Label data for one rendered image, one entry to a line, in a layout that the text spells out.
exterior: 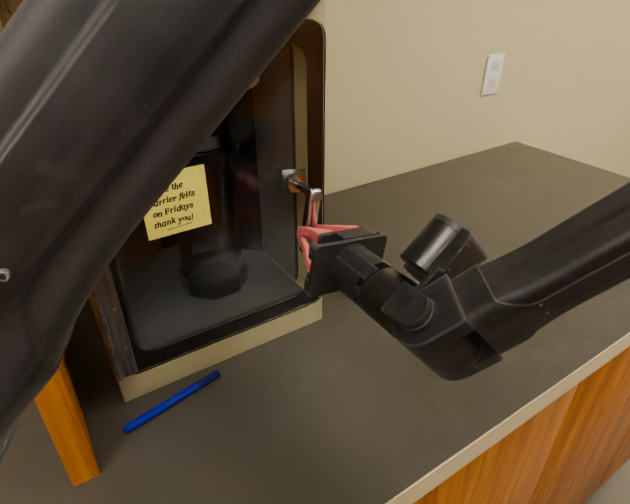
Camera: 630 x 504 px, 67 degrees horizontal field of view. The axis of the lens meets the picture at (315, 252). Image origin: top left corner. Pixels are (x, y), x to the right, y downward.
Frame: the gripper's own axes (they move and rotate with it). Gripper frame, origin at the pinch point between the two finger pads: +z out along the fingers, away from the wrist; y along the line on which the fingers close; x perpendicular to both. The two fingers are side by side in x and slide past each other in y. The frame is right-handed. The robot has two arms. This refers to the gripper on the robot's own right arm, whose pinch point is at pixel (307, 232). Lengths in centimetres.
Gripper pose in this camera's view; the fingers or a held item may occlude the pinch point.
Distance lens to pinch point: 61.3
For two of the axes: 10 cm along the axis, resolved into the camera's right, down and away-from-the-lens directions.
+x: -1.4, 8.8, 4.5
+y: -8.3, 1.5, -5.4
